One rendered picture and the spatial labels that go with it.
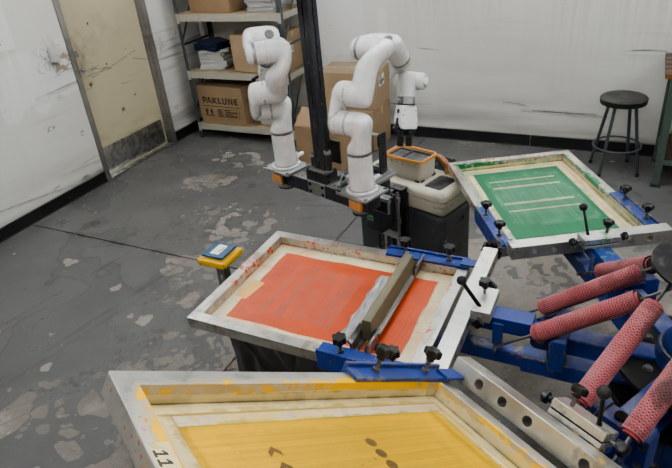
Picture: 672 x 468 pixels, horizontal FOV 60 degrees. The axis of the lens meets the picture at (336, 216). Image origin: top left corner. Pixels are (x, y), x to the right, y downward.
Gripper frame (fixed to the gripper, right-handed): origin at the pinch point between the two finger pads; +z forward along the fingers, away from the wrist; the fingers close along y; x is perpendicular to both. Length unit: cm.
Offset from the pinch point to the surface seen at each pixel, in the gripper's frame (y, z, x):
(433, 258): -25, 39, -38
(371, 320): -68, 49, -50
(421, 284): -33, 47, -40
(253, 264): -68, 44, 12
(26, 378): -113, 133, 169
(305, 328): -73, 57, -27
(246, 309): -81, 55, -4
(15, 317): -103, 118, 232
